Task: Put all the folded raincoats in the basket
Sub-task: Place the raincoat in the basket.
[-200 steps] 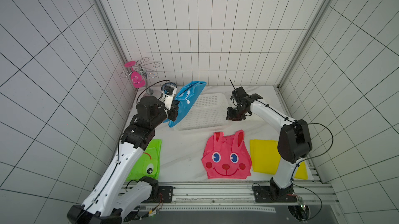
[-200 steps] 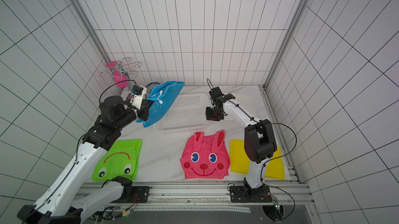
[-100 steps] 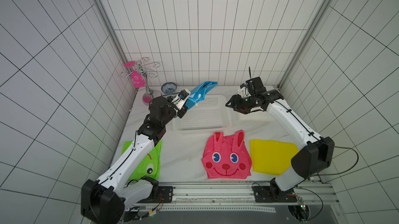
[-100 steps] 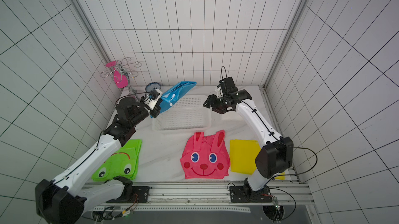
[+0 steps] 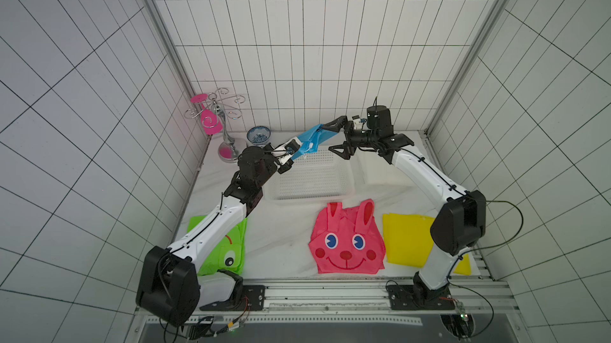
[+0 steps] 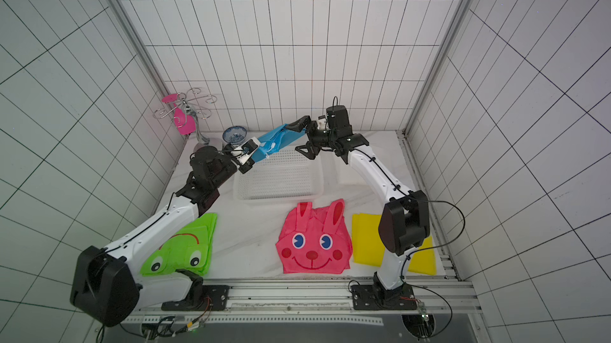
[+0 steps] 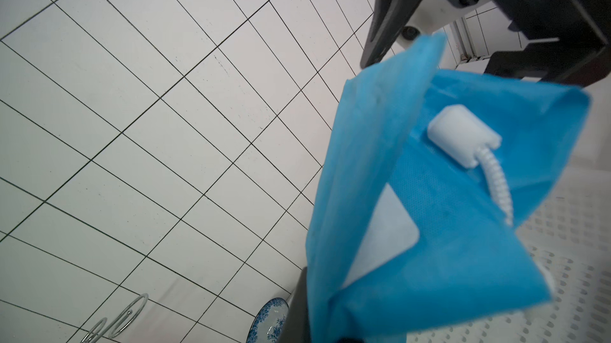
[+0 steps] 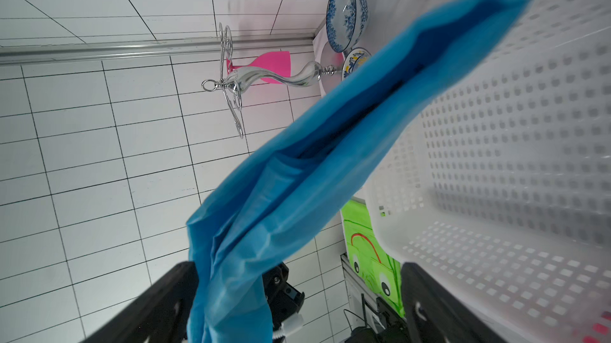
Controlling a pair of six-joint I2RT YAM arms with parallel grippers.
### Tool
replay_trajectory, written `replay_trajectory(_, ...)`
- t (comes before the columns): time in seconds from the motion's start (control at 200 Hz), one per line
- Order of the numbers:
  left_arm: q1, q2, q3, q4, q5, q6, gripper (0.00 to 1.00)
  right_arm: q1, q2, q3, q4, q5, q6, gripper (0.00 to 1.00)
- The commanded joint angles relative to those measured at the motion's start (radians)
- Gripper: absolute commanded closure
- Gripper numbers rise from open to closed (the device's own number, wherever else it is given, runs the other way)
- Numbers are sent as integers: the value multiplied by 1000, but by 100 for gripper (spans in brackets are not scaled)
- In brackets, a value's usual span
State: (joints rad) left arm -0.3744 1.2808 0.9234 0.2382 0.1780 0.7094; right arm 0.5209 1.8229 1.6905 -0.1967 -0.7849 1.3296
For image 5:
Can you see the base wiring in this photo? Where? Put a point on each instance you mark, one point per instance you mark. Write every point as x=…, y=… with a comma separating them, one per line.
x=470, y=316
x=210, y=326

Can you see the blue white bowl upper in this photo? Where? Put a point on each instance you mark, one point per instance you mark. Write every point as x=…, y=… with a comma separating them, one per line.
x=259, y=135

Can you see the aluminium mounting rail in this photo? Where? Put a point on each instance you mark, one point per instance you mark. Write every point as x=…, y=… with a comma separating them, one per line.
x=471, y=294

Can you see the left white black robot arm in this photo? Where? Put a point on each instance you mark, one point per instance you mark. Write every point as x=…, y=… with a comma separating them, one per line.
x=168, y=287

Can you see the left base wiring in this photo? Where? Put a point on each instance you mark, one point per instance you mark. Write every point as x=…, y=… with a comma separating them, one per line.
x=210, y=326

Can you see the silver glass holder stand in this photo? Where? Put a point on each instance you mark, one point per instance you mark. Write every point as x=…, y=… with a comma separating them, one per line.
x=228, y=109

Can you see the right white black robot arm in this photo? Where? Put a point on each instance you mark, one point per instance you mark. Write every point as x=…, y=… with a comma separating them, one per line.
x=460, y=221

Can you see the white folded raincoat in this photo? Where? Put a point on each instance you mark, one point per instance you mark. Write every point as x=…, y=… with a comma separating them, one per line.
x=377, y=171

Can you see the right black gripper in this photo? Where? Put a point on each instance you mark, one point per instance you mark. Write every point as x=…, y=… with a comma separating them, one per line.
x=348, y=137

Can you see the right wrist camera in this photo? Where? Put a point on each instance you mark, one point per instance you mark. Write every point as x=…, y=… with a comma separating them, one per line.
x=359, y=122

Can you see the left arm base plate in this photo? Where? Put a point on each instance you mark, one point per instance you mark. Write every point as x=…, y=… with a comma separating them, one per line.
x=249, y=298

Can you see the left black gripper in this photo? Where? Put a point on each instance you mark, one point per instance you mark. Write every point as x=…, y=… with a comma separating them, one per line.
x=285, y=167

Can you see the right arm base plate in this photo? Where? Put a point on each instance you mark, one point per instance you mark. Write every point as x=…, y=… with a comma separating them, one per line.
x=416, y=298

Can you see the pink bunny raincoat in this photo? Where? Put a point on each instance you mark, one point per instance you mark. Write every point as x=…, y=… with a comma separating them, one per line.
x=347, y=240

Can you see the yellow folded raincoat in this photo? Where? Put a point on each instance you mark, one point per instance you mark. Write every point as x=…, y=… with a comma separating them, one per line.
x=407, y=239

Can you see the pink wine glass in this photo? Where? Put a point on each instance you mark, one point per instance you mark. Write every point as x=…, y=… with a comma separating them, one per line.
x=206, y=112

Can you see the white plastic basket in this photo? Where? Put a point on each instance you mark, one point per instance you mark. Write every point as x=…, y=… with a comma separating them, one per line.
x=319, y=176

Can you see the right base wiring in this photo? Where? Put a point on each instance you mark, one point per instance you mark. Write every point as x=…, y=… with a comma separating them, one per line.
x=470, y=316

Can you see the blue raincoat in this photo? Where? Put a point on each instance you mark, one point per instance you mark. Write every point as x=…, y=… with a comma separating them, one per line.
x=311, y=140

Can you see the green frog folded raincoat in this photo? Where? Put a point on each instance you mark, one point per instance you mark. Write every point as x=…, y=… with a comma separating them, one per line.
x=229, y=254

